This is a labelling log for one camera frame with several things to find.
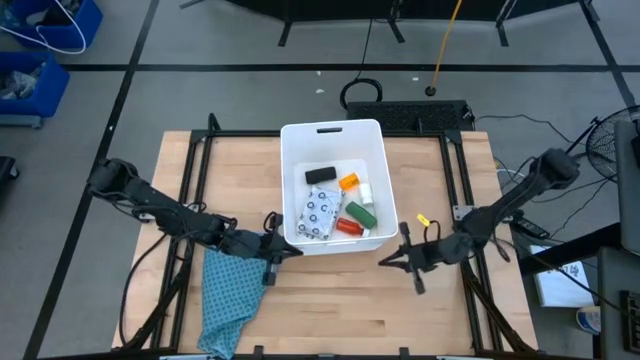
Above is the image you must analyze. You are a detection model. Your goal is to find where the white perforated plastic basket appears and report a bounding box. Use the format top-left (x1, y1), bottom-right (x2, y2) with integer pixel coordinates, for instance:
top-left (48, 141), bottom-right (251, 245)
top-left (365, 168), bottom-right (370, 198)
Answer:
top-left (279, 118), bottom-right (400, 256)

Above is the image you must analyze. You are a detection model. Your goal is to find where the white patterned soft pack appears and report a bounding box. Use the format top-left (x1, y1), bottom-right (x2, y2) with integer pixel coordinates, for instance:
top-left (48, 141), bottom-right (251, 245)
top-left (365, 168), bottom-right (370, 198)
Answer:
top-left (295, 184), bottom-right (345, 241)

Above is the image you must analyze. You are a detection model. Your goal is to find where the black coiled cable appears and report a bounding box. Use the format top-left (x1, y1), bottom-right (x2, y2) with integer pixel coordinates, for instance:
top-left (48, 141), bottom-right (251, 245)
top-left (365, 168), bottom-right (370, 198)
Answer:
top-left (339, 19), bottom-right (384, 111)

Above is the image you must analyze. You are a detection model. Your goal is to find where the teal patterned cloth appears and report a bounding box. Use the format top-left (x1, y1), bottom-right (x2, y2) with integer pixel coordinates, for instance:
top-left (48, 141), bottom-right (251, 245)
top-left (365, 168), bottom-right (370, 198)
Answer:
top-left (197, 247), bottom-right (269, 360)

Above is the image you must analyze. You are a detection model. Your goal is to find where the black floor fan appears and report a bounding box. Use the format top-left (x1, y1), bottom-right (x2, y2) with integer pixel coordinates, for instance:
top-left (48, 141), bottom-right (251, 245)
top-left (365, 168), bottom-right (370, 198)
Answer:
top-left (559, 104), bottom-right (640, 184)

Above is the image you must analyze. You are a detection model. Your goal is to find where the white cable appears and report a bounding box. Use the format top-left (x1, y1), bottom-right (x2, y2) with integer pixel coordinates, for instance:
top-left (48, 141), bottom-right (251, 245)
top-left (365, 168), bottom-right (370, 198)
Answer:
top-left (0, 0), bottom-right (87, 55)

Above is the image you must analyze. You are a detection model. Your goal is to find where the red bottle with white cap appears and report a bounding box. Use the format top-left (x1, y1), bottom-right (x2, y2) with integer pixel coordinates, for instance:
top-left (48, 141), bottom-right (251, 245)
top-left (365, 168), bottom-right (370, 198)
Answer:
top-left (334, 217), bottom-right (371, 239)

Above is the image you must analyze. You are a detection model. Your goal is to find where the yellow cable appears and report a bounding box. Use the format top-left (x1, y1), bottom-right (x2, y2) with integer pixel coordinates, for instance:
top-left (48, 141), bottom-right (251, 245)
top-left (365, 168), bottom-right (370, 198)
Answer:
top-left (432, 0), bottom-right (464, 91)

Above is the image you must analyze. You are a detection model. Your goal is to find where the green rectangular block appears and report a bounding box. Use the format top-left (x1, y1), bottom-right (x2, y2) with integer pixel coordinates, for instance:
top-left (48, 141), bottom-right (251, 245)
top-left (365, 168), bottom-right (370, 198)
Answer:
top-left (344, 201), bottom-right (379, 230)

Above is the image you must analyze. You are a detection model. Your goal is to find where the black aluminium table frame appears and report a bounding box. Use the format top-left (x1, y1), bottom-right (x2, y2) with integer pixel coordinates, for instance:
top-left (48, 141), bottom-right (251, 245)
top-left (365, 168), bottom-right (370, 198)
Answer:
top-left (119, 112), bottom-right (539, 360)

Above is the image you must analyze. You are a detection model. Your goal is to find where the blue storage bin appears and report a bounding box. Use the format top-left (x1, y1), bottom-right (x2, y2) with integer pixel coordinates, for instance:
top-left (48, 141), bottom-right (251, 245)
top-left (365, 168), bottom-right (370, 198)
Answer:
top-left (0, 0), bottom-right (104, 51)
top-left (0, 52), bottom-right (71, 119)

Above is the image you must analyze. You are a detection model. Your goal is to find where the white paper sheet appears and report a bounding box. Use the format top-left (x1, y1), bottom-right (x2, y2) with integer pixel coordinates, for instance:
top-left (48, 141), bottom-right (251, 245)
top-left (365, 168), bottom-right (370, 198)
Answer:
top-left (529, 244), bottom-right (596, 309)

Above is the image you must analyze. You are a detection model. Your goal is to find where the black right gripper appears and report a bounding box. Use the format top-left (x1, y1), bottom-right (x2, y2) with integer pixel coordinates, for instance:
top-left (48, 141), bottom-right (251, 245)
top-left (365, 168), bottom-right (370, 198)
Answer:
top-left (378, 222), bottom-right (451, 295)

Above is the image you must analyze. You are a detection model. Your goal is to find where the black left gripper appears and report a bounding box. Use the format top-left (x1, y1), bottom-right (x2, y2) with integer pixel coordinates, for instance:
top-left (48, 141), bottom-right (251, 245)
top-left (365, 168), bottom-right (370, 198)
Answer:
top-left (227, 212), bottom-right (304, 287)

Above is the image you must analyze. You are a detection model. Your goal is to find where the black bandage roll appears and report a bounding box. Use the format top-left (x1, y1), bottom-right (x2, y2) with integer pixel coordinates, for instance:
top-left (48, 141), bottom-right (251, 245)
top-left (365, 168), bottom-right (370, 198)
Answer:
top-left (304, 166), bottom-right (338, 185)

